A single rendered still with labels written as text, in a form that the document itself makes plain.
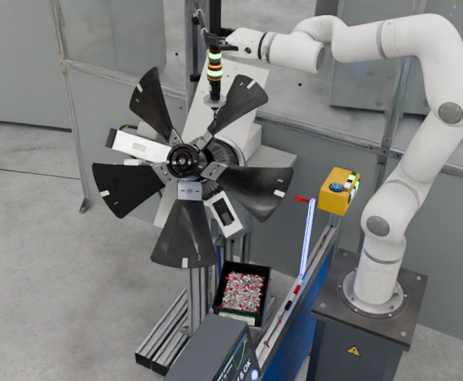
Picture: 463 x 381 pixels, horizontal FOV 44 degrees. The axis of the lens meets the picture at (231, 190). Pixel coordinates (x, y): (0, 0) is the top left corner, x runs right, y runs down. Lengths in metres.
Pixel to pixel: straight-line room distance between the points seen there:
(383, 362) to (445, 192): 0.89
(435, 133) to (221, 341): 0.71
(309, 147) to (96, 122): 1.24
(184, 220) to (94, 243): 1.56
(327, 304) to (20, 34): 2.97
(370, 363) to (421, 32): 1.04
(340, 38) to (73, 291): 2.17
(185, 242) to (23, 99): 2.70
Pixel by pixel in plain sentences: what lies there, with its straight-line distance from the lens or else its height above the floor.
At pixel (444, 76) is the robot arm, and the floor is 1.75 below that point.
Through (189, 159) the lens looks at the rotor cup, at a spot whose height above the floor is 1.23.
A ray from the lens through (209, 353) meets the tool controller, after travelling 1.31.
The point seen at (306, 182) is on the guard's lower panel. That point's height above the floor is 0.70.
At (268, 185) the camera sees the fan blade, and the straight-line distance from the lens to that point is 1.84.
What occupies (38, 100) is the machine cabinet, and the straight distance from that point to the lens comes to 4.35.
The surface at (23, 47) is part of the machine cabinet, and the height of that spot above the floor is 0.67.
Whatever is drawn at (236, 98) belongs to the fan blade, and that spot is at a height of 1.38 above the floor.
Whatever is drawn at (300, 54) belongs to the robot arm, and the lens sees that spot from 1.53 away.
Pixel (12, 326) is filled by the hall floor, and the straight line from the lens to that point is 3.11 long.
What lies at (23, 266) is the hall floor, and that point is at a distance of 3.39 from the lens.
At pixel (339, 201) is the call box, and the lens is 2.05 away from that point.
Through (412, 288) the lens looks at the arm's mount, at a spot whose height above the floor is 0.95.
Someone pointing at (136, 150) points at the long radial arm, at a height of 1.10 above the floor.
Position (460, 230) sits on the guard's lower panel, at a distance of 2.62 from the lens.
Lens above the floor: 2.31
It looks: 38 degrees down
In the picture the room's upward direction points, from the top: 2 degrees clockwise
